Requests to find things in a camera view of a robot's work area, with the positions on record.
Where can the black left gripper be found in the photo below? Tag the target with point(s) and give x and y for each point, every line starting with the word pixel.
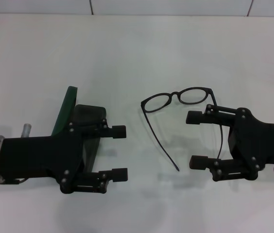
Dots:
pixel 37 153

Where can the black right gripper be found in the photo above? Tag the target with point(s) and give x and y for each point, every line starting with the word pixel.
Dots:
pixel 255 143

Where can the green glasses case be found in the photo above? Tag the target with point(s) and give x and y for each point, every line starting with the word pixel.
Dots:
pixel 65 109

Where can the black glasses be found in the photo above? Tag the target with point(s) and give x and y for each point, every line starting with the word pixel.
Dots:
pixel 175 93

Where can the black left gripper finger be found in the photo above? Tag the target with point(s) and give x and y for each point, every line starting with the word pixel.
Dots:
pixel 118 131
pixel 119 174

